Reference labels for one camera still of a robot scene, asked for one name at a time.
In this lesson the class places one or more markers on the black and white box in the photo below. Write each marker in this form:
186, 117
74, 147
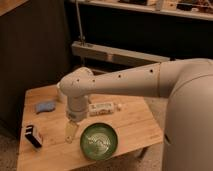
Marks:
33, 136

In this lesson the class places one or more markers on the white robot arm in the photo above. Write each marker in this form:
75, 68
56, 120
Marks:
188, 87

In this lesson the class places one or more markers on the long grey metal case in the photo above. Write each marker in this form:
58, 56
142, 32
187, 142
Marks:
115, 55

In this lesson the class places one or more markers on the wooden table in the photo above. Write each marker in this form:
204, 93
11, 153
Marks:
130, 128

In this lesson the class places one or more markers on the background shelf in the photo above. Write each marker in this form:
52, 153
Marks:
147, 9

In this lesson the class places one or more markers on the white tube with cap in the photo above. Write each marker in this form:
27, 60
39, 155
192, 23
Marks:
105, 108

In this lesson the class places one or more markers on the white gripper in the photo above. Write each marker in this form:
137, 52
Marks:
76, 110

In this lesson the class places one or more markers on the metal pole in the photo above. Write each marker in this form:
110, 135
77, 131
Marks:
82, 38

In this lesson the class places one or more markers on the green glass bowl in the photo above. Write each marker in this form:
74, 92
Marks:
99, 141

